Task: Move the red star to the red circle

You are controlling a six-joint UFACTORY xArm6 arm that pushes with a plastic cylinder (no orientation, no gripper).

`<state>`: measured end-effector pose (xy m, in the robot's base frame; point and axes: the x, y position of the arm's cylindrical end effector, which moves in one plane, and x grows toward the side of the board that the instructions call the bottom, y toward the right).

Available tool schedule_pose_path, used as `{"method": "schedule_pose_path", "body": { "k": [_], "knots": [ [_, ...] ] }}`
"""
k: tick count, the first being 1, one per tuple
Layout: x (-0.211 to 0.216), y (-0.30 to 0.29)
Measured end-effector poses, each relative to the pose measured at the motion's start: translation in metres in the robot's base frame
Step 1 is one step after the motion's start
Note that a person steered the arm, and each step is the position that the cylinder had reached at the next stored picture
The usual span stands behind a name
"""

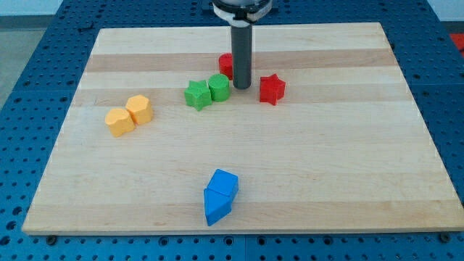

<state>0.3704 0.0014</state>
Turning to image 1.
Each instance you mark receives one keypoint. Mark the green star block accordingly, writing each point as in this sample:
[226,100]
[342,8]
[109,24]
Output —
[198,95]

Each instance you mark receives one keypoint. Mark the red star block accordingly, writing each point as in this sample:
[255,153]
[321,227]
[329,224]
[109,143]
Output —
[272,88]

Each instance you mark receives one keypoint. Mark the green cylinder block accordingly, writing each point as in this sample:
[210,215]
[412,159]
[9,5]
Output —
[219,87]

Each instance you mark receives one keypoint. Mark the blue cube block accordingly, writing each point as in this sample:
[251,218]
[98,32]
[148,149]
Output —
[224,183]

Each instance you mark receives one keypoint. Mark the red cylinder block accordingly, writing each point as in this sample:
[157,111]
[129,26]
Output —
[225,63]

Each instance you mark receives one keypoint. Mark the blue triangle block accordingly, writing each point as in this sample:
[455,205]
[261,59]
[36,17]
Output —
[216,206]

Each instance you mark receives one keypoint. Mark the light wooden board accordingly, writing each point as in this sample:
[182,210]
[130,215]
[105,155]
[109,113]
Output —
[346,150]

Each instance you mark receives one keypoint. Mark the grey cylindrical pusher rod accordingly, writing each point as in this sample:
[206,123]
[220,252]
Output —
[241,47]

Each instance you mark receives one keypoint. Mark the yellow hexagon block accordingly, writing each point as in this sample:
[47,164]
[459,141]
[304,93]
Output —
[140,109]

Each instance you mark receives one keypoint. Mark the yellow heart block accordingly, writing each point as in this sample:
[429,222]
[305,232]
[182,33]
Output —
[119,121]

